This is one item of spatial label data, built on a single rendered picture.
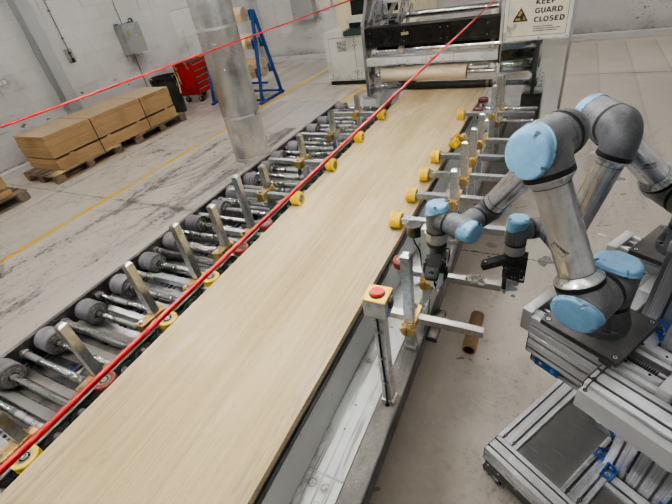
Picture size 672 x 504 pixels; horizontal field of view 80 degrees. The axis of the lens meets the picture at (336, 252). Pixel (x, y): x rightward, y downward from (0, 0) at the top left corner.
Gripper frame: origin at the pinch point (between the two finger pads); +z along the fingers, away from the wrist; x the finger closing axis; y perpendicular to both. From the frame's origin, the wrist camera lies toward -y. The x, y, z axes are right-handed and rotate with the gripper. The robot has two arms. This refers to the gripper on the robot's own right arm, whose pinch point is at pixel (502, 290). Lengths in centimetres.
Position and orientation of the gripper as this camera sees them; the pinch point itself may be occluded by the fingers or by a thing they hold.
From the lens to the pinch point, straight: 176.4
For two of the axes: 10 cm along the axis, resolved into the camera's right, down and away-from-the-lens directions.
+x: 4.3, -5.8, 6.9
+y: 8.9, 1.5, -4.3
